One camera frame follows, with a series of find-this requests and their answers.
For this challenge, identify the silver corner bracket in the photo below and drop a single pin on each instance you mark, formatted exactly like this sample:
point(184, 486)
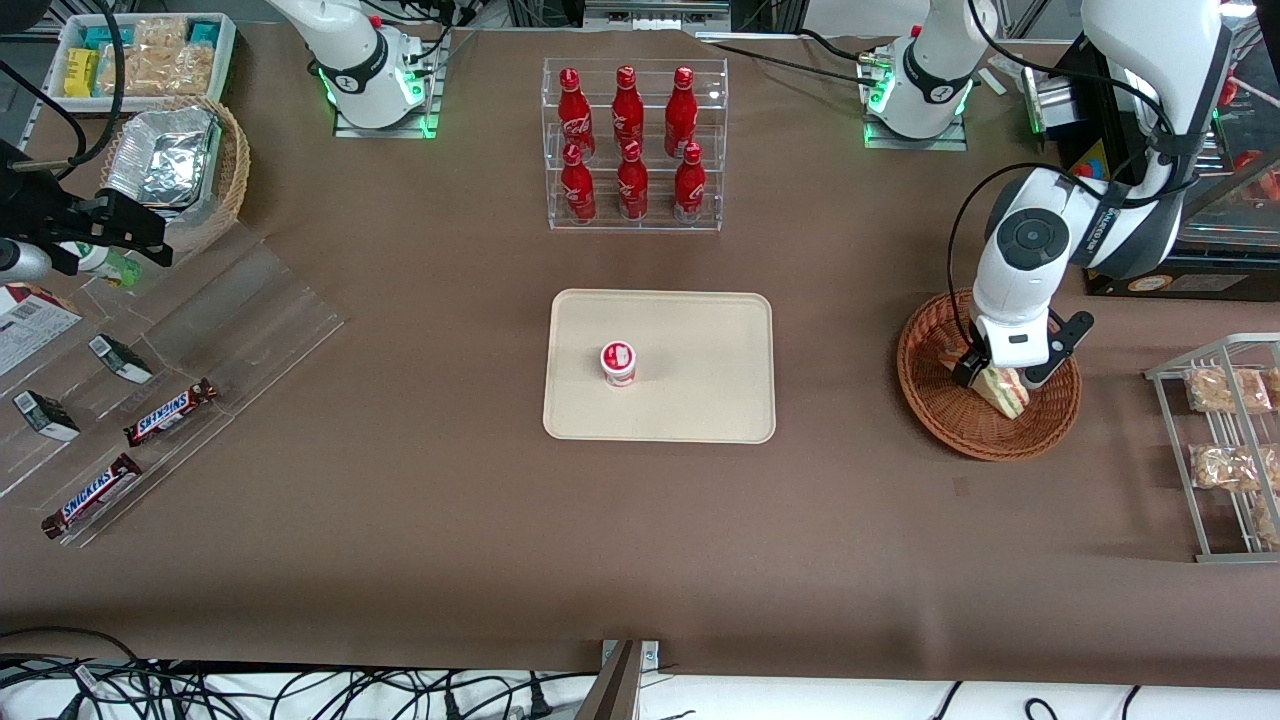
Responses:
point(650, 655)

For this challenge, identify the clear bag of snacks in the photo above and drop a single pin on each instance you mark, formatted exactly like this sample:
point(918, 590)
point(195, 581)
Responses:
point(1228, 390)
point(1225, 467)
point(1268, 520)
point(1275, 385)

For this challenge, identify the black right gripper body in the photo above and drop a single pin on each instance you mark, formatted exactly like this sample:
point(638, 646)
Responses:
point(40, 212)

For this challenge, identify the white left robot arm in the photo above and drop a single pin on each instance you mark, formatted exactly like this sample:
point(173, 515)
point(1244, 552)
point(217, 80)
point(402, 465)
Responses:
point(1010, 290)

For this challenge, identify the yellow snack packet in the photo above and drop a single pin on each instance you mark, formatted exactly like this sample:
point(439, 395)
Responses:
point(80, 72)

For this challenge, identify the Snickers chocolate bar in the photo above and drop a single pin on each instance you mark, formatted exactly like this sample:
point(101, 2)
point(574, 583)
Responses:
point(170, 412)
point(92, 495)

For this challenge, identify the light wicker basket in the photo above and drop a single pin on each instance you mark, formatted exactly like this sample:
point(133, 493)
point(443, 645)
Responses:
point(232, 170)

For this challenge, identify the cream plastic tray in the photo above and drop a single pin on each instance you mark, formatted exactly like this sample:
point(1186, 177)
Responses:
point(670, 410)

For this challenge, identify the black food warmer appliance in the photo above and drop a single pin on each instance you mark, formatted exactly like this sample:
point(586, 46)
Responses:
point(1240, 265)

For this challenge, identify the aluminium foil container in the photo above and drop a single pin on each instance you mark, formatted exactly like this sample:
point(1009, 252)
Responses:
point(165, 155)

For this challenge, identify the white paper scrap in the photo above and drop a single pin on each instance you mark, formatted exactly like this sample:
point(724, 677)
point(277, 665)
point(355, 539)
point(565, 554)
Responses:
point(992, 78)

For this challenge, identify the aluminium frame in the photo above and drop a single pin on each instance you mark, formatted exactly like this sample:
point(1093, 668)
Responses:
point(655, 12)

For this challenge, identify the green white plastic bottle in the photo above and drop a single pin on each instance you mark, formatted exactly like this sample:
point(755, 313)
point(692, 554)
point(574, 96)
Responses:
point(112, 268)

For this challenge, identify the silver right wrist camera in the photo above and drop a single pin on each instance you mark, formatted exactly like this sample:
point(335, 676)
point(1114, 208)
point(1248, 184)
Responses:
point(20, 262)

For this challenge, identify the clear acrylic stepped display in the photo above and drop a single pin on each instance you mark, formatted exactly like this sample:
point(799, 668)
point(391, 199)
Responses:
point(250, 320)

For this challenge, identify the red white yogurt cup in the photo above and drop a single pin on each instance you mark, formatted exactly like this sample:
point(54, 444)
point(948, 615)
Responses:
point(618, 362)

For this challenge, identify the brown round wicker basket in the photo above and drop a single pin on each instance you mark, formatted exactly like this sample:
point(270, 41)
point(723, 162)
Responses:
point(940, 420)

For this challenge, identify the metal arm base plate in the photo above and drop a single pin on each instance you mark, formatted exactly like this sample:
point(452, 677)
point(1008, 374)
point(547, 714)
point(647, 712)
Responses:
point(432, 120)
point(880, 140)

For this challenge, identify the triangle sandwich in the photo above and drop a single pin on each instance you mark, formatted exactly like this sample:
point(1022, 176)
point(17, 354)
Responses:
point(1003, 392)

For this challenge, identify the small black box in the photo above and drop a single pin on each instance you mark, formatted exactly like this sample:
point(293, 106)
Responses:
point(120, 358)
point(45, 415)

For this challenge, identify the red Coca-Cola bottle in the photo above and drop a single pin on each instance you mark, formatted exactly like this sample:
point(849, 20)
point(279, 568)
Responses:
point(575, 105)
point(681, 105)
point(689, 185)
point(578, 185)
point(632, 185)
point(627, 105)

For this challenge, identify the teal snack packet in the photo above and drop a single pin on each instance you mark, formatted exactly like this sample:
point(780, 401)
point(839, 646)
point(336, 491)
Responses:
point(205, 30)
point(100, 35)

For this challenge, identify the silver metal box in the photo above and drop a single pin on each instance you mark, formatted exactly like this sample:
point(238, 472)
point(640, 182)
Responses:
point(1055, 100)

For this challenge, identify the dark aluminium profile post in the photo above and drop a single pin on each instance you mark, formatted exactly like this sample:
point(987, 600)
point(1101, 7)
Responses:
point(615, 690)

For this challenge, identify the clear bag of pastry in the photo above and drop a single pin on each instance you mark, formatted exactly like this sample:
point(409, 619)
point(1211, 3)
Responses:
point(160, 35)
point(190, 68)
point(130, 75)

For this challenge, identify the white red carton box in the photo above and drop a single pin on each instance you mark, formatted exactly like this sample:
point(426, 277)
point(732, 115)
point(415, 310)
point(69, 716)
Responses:
point(30, 325)

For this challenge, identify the clear acrylic bottle rack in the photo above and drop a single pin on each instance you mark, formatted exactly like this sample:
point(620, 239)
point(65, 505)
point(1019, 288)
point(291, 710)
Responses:
point(640, 225)

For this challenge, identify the white plastic bin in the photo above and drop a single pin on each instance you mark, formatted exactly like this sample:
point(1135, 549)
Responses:
point(228, 70)

